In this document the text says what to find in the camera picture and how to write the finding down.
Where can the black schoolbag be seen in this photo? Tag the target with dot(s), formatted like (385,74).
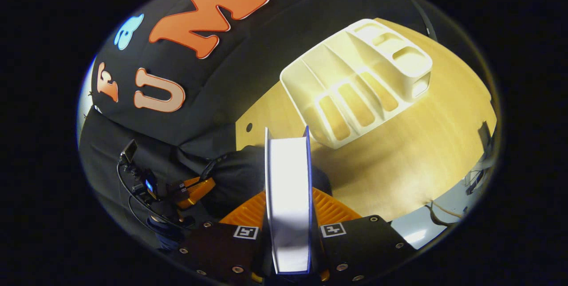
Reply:
(239,179)

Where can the blue book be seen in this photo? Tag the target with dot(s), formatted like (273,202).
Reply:
(288,188)

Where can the white bookshelf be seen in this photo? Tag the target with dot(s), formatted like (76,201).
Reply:
(355,86)

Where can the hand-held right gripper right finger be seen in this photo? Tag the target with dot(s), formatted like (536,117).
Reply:
(359,248)

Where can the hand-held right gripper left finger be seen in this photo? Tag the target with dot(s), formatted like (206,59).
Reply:
(217,250)

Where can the black table grommet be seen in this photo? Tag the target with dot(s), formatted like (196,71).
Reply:
(249,127)

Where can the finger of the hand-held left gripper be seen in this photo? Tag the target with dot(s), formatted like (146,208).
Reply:
(197,190)

